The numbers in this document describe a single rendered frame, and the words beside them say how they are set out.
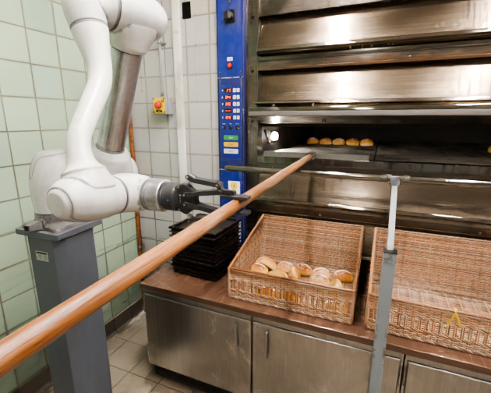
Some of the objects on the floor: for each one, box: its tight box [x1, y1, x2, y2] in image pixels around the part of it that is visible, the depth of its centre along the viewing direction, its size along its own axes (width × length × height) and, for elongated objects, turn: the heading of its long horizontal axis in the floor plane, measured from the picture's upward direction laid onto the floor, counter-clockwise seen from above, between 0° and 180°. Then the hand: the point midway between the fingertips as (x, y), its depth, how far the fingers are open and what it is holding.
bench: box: [140, 257, 491, 393], centre depth 146 cm, size 56×242×58 cm, turn 67°
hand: (235, 203), depth 79 cm, fingers closed on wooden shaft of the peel, 3 cm apart
